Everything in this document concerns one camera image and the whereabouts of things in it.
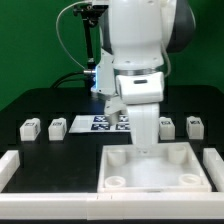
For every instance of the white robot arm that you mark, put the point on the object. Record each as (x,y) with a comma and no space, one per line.
(136,38)

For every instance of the white U-shaped fence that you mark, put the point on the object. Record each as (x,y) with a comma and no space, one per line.
(96,206)

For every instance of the white square tabletop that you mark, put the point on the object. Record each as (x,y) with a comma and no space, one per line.
(166,167)

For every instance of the black camera stand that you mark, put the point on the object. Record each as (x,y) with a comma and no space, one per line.
(90,20)

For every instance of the grey camera on stand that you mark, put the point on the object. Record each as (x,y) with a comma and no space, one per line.
(100,3)

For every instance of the white sheet with tags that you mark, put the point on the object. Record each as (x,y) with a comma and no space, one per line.
(97,124)

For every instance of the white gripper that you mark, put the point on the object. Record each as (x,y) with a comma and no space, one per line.
(143,120)

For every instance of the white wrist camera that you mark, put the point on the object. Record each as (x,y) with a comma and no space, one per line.
(140,89)

